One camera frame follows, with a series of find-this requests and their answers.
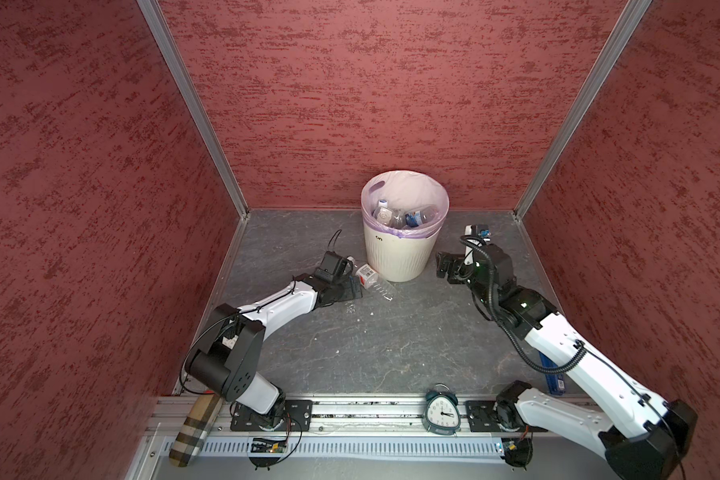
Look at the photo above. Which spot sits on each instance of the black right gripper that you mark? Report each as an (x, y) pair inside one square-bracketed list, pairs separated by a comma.
[(457, 262)]

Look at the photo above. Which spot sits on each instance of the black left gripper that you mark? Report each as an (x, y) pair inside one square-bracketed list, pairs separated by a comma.
[(347, 285)]

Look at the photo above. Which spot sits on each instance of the white red label bottle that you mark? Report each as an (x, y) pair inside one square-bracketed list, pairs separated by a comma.
[(363, 278)]

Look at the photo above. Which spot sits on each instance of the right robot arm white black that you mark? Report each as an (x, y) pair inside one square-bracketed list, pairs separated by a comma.
[(635, 430)]

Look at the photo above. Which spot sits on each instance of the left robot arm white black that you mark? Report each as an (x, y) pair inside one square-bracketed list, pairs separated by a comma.
[(226, 355)]

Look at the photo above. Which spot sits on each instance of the white ribbed waste bin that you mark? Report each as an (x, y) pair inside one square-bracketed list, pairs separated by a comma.
[(397, 259)]

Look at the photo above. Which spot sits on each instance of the purple bin liner bag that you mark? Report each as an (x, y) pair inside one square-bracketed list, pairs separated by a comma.
[(405, 192)]

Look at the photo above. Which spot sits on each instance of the green alarm clock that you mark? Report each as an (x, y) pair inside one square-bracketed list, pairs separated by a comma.
[(441, 415)]

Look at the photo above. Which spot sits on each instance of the plaid checkered pouch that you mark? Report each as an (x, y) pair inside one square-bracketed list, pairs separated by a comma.
[(195, 430)]

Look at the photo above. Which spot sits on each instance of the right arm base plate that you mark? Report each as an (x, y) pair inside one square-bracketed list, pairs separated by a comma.
[(486, 415)]

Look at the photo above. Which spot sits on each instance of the aluminium rail frame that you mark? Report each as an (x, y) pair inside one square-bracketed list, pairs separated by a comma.
[(389, 428)]

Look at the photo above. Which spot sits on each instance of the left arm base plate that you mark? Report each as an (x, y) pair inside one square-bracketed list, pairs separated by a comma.
[(297, 415)]

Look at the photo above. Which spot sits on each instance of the right corner aluminium post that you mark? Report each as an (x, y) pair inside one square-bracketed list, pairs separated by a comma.
[(622, 31)]

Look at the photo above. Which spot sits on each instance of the corner aluminium post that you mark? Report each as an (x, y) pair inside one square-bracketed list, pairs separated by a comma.
[(169, 50), (622, 31)]

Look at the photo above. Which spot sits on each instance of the left corner aluminium post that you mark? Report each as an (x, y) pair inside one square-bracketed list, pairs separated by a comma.
[(169, 50)]

